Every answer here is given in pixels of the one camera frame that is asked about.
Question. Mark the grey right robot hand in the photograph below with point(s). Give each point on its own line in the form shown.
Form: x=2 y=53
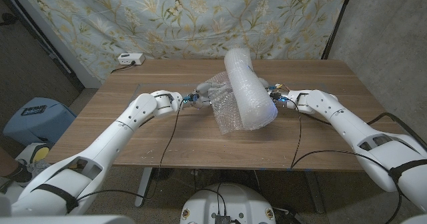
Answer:
x=278 y=92

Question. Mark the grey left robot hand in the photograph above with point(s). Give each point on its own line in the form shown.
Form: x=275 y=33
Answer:
x=203 y=92

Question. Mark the bubble wrap roll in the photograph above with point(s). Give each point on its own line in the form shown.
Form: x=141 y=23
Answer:
x=250 y=94

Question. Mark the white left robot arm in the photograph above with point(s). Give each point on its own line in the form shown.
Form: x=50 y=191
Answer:
x=110 y=140

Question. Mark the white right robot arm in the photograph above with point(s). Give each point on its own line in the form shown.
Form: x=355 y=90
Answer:
x=350 y=127

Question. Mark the white power strip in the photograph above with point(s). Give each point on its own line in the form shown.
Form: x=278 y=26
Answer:
x=131 y=59

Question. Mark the grey table leg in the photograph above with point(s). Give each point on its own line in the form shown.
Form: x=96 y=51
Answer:
x=315 y=194
x=143 y=187

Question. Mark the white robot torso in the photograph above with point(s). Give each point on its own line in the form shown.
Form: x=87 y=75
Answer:
x=207 y=204

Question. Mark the black backdrop stand pole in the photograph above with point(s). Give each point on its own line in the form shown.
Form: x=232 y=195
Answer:
x=344 y=0

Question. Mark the floral printed backdrop cloth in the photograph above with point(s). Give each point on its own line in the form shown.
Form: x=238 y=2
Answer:
x=100 y=17

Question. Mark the person bare lower leg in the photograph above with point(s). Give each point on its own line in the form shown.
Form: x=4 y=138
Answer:
x=5 y=165

